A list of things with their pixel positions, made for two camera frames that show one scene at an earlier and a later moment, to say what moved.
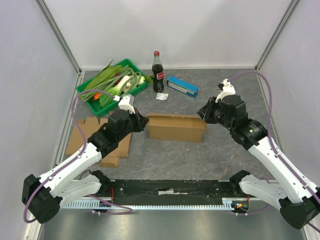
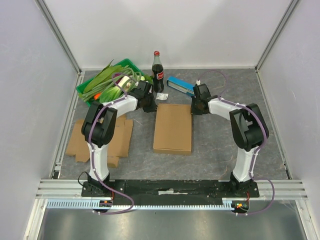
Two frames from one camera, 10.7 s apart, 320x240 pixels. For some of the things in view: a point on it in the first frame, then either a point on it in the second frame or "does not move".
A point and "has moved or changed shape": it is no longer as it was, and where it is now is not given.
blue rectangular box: x=183 y=86 does not move
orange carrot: x=96 y=96 does not move
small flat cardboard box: x=81 y=131 does not move
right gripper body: x=208 y=112 → x=196 y=108
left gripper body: x=135 y=125 → x=150 y=105
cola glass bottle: x=157 y=73 does not move
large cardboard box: x=175 y=127 has moved or changed shape
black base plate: x=226 y=189 does not move
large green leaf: x=104 y=75 does not move
